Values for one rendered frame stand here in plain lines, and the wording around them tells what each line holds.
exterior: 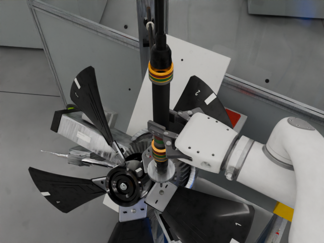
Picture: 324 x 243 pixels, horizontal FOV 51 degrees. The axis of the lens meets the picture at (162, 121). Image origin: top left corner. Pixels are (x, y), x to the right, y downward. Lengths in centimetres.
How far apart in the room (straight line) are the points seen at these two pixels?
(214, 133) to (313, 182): 21
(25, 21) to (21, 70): 42
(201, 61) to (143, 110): 27
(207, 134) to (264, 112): 97
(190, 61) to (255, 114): 60
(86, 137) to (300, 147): 81
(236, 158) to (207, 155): 5
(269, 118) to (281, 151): 103
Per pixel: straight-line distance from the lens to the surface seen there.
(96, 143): 118
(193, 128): 66
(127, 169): 94
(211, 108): 88
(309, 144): 56
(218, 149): 64
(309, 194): 53
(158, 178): 85
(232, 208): 100
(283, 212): 122
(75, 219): 230
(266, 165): 62
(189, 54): 113
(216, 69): 111
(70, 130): 124
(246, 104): 161
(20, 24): 322
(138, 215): 107
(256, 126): 169
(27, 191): 249
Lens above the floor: 208
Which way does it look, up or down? 52 degrees down
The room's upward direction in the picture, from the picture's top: straight up
